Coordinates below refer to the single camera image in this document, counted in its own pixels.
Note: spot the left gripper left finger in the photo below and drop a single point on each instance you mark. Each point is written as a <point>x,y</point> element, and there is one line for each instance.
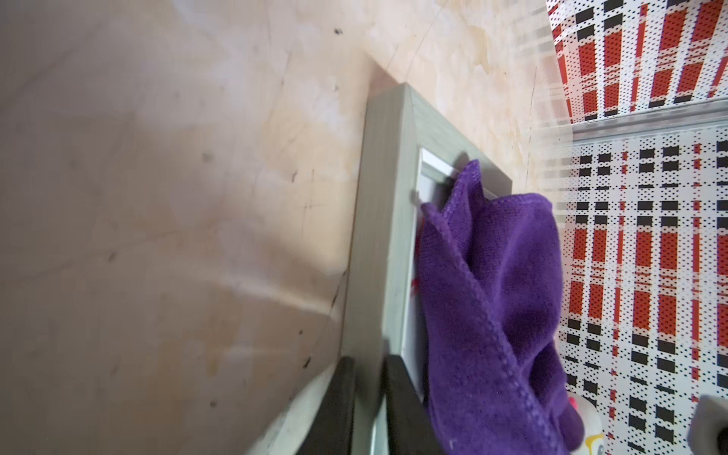
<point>332,428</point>

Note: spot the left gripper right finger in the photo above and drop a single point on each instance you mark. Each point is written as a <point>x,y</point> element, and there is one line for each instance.
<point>408,426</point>

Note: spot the purple microfiber cloth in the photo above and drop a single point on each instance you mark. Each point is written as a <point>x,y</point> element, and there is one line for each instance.
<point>490,284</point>

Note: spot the green frame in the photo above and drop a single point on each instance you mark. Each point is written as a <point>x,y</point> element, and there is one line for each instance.
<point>411,154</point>

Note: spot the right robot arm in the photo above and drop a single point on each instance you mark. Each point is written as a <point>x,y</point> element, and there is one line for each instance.
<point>708,428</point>

